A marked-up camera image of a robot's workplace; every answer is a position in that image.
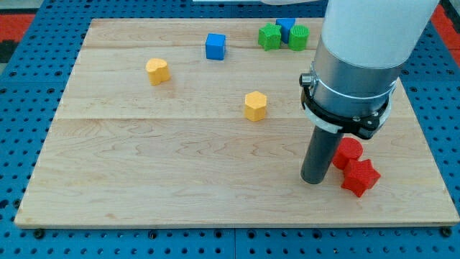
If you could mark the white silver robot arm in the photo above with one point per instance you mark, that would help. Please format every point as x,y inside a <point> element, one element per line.
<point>361,52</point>

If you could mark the yellow hexagon block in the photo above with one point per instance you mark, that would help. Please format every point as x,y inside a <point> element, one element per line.
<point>255,106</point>

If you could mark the light wooden board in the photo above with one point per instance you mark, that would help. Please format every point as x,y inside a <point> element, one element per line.
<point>124,154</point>

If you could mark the blue cube block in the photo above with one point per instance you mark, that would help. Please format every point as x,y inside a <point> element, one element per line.
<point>215,46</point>

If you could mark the yellow heart block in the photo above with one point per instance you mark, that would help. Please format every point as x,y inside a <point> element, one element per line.
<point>157,70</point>

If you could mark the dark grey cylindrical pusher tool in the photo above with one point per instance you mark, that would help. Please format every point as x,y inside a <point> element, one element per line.
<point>319,155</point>

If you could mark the green star block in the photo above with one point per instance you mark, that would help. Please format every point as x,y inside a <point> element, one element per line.
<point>269,36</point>

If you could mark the green cylinder block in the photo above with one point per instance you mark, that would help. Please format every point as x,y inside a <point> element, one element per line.
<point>298,37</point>

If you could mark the blue triangle block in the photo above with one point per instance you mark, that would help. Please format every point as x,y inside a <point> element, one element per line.
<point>286,24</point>

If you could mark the red cylinder block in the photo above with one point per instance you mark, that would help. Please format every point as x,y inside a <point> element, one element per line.
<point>348,149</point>

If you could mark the red star block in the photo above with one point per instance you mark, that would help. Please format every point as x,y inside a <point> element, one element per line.
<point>359,176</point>

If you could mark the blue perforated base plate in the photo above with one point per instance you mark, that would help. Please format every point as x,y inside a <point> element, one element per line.
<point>31,86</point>

